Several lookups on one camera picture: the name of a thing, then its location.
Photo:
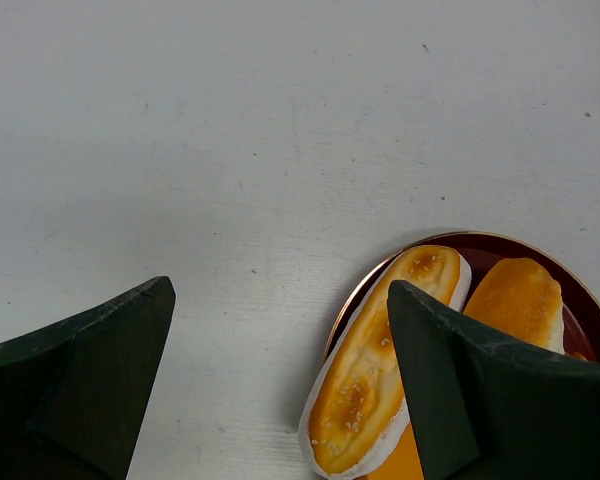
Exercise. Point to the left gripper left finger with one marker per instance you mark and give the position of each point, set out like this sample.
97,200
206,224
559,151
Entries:
73,395

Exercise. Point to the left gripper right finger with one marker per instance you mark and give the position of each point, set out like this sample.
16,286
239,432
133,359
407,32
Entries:
485,405

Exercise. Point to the sesame flat bread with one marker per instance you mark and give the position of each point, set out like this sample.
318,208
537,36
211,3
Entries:
356,411

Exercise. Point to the round split bun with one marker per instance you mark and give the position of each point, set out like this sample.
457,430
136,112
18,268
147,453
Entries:
519,297

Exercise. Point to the dark red round plate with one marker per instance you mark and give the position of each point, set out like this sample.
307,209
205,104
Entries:
483,250

